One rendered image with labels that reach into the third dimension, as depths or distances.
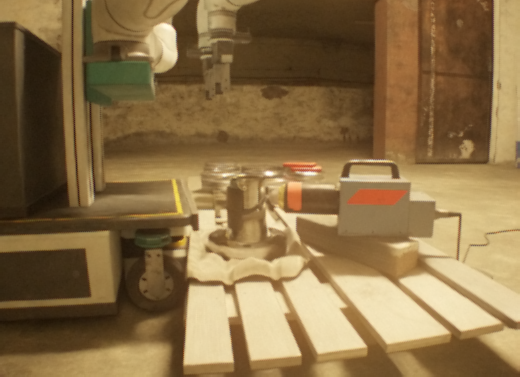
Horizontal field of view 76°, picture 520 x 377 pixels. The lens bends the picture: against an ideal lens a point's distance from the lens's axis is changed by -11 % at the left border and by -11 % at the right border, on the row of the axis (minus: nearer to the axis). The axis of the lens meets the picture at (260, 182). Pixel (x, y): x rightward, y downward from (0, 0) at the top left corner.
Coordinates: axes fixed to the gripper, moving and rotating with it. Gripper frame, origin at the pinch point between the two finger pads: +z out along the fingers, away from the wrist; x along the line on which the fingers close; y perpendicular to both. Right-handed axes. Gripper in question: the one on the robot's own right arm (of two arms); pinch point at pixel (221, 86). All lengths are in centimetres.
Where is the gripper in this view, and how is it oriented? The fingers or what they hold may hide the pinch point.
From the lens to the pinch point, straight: 118.1
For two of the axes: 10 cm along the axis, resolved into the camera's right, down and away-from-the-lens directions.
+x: 2.5, 1.5, -9.6
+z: 0.0, 9.9, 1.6
